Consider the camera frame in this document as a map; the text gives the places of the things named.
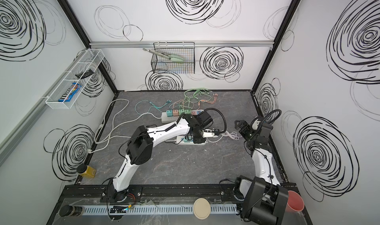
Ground teal charger plug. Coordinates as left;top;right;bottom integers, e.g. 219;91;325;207
166;110;173;117

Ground white multicolour power strip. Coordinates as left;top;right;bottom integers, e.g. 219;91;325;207
161;109;204;124

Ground white blue power strip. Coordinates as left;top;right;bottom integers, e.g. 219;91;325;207
165;136;206;146

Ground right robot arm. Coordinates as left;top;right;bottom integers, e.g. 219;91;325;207
234;117;289;225

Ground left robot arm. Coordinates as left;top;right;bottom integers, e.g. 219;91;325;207
105;111;215;202

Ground green kitchen tongs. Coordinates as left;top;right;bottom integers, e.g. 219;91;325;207
143;48;185;63

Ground pink plastic cup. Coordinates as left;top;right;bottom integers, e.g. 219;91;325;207
286;190;305;213

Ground beige round lid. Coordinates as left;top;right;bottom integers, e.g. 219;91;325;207
193;198;211;220

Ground yellow liquid bottle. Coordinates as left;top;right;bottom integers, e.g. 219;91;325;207
76;164;96;178

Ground black remote control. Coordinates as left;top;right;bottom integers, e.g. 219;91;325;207
75;69;94;79

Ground blue candy packet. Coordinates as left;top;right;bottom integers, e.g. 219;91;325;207
58;82;82;102

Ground dark glass jar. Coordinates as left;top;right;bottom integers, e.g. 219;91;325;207
58;205;85;217

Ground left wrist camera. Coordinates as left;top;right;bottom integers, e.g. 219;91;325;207
202;129;220;138

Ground green charger cable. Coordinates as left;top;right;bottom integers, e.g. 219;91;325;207
180;88;213;110
178;87;211;110

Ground pink charger cable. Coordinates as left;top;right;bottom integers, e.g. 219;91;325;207
172;93;218;111

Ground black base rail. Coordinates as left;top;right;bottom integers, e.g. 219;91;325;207
60;183;235;201

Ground black wire wall basket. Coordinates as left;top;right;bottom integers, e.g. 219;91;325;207
148;41;196;74

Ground white power strip cable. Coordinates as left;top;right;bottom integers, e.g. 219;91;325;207
88;98;167;154

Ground white slotted cable duct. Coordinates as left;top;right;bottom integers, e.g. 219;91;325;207
82;204;239;216

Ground white wire wall shelf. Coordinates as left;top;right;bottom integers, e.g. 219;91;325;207
45;49;105;110

